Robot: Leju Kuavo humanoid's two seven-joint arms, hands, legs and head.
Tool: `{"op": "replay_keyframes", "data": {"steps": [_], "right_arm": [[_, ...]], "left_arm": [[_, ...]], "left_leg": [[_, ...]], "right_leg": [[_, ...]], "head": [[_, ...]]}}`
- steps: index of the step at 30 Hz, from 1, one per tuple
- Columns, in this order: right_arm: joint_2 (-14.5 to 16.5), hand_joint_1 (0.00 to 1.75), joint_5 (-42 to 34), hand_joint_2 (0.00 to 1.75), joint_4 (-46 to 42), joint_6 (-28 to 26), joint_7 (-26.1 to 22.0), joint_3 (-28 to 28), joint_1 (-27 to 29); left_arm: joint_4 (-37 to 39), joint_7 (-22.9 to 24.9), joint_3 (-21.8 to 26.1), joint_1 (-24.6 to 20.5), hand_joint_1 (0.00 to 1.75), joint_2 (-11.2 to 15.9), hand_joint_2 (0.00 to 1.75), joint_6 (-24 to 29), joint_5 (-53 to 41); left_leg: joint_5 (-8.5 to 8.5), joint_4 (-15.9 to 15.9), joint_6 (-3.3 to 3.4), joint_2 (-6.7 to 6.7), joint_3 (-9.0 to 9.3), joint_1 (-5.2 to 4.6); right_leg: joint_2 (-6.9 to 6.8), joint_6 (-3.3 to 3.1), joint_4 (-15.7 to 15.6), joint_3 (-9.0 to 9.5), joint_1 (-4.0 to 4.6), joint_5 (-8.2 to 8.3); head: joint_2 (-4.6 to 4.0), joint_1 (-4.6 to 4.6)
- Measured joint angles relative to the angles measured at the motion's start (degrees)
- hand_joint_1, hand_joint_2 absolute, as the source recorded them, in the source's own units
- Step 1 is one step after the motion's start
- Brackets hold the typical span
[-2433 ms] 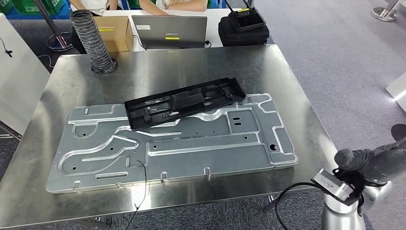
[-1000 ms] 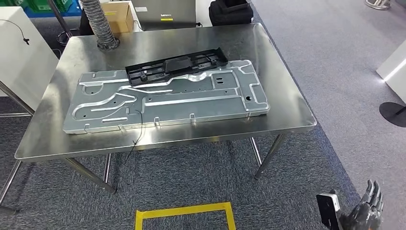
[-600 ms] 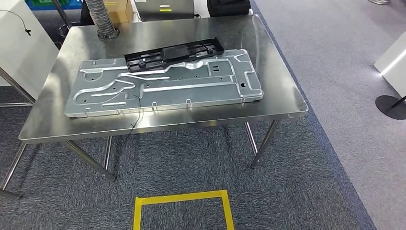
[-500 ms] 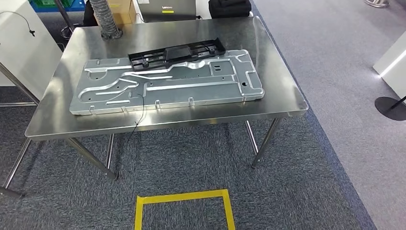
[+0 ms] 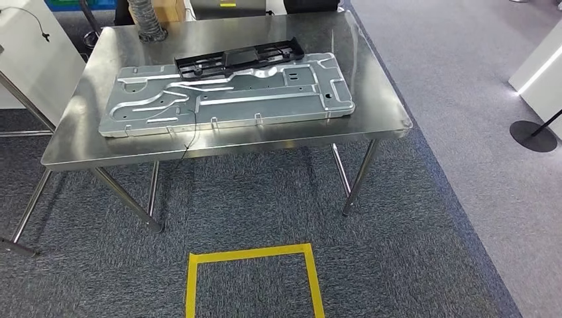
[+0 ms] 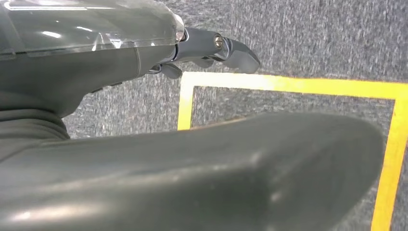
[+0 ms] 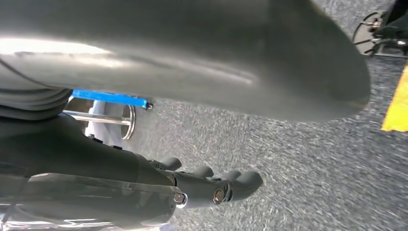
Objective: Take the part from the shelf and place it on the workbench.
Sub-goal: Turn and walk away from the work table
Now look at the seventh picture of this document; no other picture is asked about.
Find blue wheeled shelf rack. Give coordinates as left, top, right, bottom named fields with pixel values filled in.
left=70, top=89, right=154, bottom=111

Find grey robot body shell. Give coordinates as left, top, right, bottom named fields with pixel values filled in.
left=0, top=0, right=372, bottom=123

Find yellow floor tape square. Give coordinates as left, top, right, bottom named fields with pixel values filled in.
left=381, top=64, right=408, bottom=133

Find black robot right foot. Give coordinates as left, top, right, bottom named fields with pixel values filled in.
left=352, top=0, right=408, bottom=60

